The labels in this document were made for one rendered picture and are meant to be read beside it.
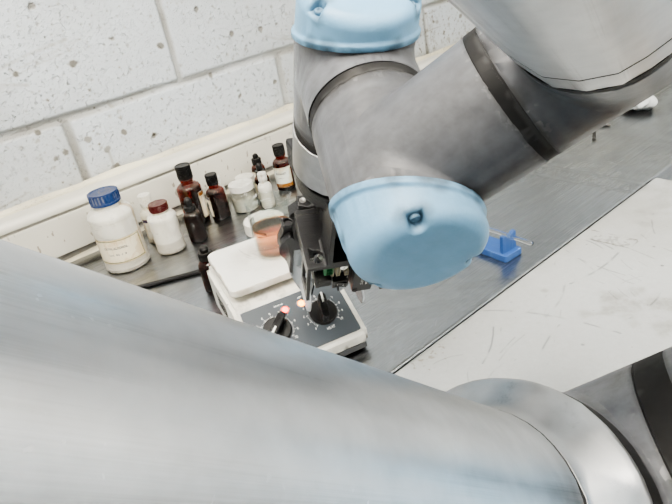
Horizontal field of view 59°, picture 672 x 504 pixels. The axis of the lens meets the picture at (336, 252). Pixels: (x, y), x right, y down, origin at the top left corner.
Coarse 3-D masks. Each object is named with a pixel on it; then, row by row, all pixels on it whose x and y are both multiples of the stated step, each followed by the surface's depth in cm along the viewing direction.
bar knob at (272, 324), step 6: (282, 312) 65; (270, 318) 66; (276, 318) 64; (282, 318) 64; (264, 324) 66; (270, 324) 66; (276, 324) 64; (282, 324) 65; (288, 324) 66; (270, 330) 64; (276, 330) 64; (282, 330) 65; (288, 330) 65; (288, 336) 65
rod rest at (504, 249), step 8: (512, 232) 79; (488, 240) 83; (496, 240) 83; (504, 240) 78; (512, 240) 79; (488, 248) 81; (496, 248) 81; (504, 248) 79; (512, 248) 80; (520, 248) 80; (488, 256) 81; (496, 256) 80; (504, 256) 79; (512, 256) 79
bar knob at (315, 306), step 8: (320, 296) 66; (312, 304) 67; (320, 304) 66; (328, 304) 67; (312, 312) 67; (320, 312) 66; (328, 312) 65; (336, 312) 67; (320, 320) 66; (328, 320) 66
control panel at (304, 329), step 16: (320, 288) 69; (336, 288) 69; (272, 304) 67; (288, 304) 68; (336, 304) 68; (256, 320) 66; (288, 320) 66; (304, 320) 66; (336, 320) 67; (352, 320) 67; (304, 336) 65; (320, 336) 66; (336, 336) 66
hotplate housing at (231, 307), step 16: (208, 272) 76; (224, 288) 71; (272, 288) 69; (288, 288) 69; (224, 304) 71; (240, 304) 67; (256, 304) 67; (352, 304) 69; (240, 320) 66; (352, 336) 66; (336, 352) 66; (352, 352) 67
